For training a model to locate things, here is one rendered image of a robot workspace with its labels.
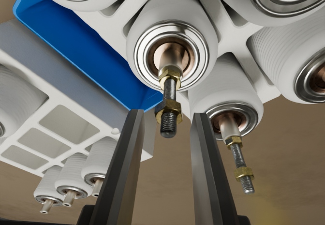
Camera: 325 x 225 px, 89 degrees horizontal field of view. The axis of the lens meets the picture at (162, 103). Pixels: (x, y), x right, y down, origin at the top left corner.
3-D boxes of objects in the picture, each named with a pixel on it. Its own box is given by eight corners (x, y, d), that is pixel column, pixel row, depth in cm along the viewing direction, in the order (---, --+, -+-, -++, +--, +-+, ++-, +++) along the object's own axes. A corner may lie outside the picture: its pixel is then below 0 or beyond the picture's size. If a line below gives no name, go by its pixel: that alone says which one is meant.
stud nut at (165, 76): (181, 86, 15) (182, 92, 14) (162, 89, 15) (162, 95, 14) (178, 67, 13) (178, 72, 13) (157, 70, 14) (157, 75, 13)
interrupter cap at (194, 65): (118, 47, 17) (117, 50, 16) (185, -2, 14) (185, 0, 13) (161, 97, 21) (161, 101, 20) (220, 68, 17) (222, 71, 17)
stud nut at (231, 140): (231, 146, 21) (233, 152, 20) (221, 142, 20) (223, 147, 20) (244, 139, 20) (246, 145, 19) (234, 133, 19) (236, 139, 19)
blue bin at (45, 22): (50, -1, 36) (8, 13, 27) (77, -43, 31) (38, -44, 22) (143, 89, 51) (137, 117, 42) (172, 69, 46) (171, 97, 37)
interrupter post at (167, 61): (155, 54, 17) (151, 71, 14) (174, 42, 16) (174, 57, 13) (167, 72, 18) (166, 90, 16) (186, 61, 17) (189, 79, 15)
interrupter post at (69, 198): (66, 189, 42) (59, 204, 40) (71, 187, 41) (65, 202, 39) (74, 193, 43) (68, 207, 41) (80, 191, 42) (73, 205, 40)
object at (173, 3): (136, 6, 30) (103, 45, 16) (182, -33, 26) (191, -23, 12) (165, 49, 35) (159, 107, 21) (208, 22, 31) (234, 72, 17)
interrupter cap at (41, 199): (31, 197, 47) (30, 200, 47) (44, 191, 44) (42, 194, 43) (56, 205, 51) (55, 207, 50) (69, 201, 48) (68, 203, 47)
